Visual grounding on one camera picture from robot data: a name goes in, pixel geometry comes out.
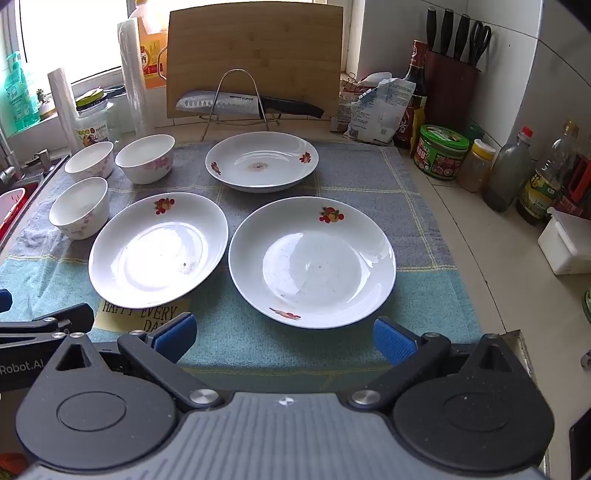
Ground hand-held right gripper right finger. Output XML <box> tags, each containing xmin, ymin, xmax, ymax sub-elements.
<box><xmin>347</xmin><ymin>316</ymin><xmax>514</xmax><ymax>412</ymax></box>

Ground red-cap glass bottle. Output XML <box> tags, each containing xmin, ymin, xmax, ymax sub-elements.
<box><xmin>483</xmin><ymin>126</ymin><xmax>534</xmax><ymax>213</ymax></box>

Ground black kitchen scissors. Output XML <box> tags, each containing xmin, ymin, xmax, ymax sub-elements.
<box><xmin>468</xmin><ymin>21</ymin><xmax>492</xmax><ymax>68</ymax></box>

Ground white bowl pink flower print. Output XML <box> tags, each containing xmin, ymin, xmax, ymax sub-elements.
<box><xmin>48</xmin><ymin>176</ymin><xmax>110</xmax><ymax>241</ymax></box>
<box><xmin>115</xmin><ymin>134</ymin><xmax>175</xmax><ymax>185</ymax></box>
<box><xmin>65</xmin><ymin>141</ymin><xmax>115</xmax><ymax>181</ymax></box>

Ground steel sink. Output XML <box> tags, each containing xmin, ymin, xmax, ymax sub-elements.
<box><xmin>0</xmin><ymin>154</ymin><xmax>70</xmax><ymax>252</ymax></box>

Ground black-handled kitchen knife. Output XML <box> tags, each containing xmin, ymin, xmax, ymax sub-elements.
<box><xmin>175</xmin><ymin>90</ymin><xmax>325</xmax><ymax>119</ymax></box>

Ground orange cooking oil jug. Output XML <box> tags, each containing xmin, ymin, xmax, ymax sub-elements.
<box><xmin>129</xmin><ymin>0</ymin><xmax>171</xmax><ymax>90</ymax></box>

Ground small potted plant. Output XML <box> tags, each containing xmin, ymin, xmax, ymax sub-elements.
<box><xmin>34</xmin><ymin>88</ymin><xmax>58</xmax><ymax>121</ymax></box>

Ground white plate red flower print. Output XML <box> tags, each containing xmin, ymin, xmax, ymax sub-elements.
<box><xmin>205</xmin><ymin>131</ymin><xmax>319</xmax><ymax>193</ymax></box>

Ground white plastic box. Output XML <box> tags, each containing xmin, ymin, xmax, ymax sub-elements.
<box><xmin>537</xmin><ymin>207</ymin><xmax>591</xmax><ymax>276</ymax></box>

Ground red plastic basin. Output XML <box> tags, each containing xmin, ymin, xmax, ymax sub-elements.
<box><xmin>0</xmin><ymin>187</ymin><xmax>26</xmax><ymax>241</ymax></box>

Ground green-lid sauce jar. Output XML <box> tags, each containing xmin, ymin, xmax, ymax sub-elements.
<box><xmin>413</xmin><ymin>124</ymin><xmax>471</xmax><ymax>181</ymax></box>

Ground red-print plastic bag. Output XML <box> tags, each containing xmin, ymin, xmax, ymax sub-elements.
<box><xmin>331</xmin><ymin>76</ymin><xmax>365</xmax><ymax>134</ymax></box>

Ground white plate fruit print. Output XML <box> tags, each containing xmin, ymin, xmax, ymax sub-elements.
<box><xmin>228</xmin><ymin>197</ymin><xmax>397</xmax><ymax>332</ymax></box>
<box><xmin>89</xmin><ymin>192</ymin><xmax>229</xmax><ymax>310</ymax></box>

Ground metal sink faucet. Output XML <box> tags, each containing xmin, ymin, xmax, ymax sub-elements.
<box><xmin>0</xmin><ymin>127</ymin><xmax>52</xmax><ymax>185</ymax></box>

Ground yellow seasoning packet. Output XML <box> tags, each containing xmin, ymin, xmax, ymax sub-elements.
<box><xmin>410</xmin><ymin>108</ymin><xmax>426</xmax><ymax>155</ymax></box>

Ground yellow-lid spice jar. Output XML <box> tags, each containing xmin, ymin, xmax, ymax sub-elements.
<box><xmin>457</xmin><ymin>138</ymin><xmax>497</xmax><ymax>193</ymax></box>

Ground blue-grey checked towel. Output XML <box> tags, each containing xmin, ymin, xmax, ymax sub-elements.
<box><xmin>0</xmin><ymin>141</ymin><xmax>483</xmax><ymax>370</ymax></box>

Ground bamboo cutting board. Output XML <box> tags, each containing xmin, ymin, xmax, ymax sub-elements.
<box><xmin>165</xmin><ymin>1</ymin><xmax>345</xmax><ymax>127</ymax></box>

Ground clear glass jar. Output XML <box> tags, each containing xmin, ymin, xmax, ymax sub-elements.
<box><xmin>74</xmin><ymin>88</ymin><xmax>116</xmax><ymax>148</ymax></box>

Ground dark sauce bottle red label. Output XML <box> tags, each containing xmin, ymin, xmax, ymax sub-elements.
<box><xmin>554</xmin><ymin>152</ymin><xmax>591</xmax><ymax>217</ymax></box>

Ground white plastic bag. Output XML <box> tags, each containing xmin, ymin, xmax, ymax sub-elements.
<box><xmin>348</xmin><ymin>78</ymin><xmax>416</xmax><ymax>147</ymax></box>

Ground dark red knife block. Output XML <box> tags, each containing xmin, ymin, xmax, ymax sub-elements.
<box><xmin>424</xmin><ymin>48</ymin><xmax>481</xmax><ymax>134</ymax></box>

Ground metal wire rack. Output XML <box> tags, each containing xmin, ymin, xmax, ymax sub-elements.
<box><xmin>201</xmin><ymin>68</ymin><xmax>282</xmax><ymax>141</ymax></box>

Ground green dish soap bottle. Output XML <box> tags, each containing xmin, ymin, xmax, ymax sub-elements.
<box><xmin>4</xmin><ymin>51</ymin><xmax>41</xmax><ymax>130</ymax></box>

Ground tall clear plastic wrap roll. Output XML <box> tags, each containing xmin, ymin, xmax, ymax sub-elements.
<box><xmin>117</xmin><ymin>21</ymin><xmax>149</xmax><ymax>139</ymax></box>

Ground dark soy sauce bottle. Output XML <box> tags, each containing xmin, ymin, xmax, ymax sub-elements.
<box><xmin>394</xmin><ymin>39</ymin><xmax>429</xmax><ymax>148</ymax></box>

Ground green-label cooking oil bottle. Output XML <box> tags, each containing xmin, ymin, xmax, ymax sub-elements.
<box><xmin>516</xmin><ymin>121</ymin><xmax>580</xmax><ymax>227</ymax></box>

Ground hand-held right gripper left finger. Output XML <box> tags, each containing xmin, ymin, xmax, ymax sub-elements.
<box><xmin>55</xmin><ymin>313</ymin><xmax>222</xmax><ymax>414</ymax></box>

